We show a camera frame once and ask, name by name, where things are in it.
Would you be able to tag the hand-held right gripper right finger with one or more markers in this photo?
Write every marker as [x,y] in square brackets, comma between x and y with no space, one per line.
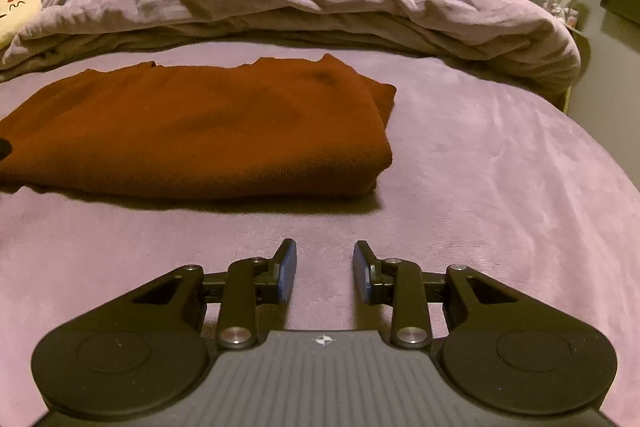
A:
[361,273]

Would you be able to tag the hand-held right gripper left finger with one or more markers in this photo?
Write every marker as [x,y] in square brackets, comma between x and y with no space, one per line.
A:
[286,272]

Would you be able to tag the cream plush pillow with face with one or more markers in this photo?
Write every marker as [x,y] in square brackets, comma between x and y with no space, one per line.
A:
[15,14]

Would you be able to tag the grey purple duvet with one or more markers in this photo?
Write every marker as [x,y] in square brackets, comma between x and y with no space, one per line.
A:
[325,2]

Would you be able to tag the brown knit cardigan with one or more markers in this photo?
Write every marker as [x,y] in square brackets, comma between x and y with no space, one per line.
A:
[200,132]

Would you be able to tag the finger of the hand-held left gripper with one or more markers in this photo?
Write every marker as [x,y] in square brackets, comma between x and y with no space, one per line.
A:
[5,147]

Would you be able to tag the wooden nightstand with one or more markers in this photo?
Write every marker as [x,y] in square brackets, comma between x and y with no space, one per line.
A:
[579,67]

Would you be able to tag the purple bed sheet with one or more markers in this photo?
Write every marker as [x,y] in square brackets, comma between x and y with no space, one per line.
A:
[475,187]

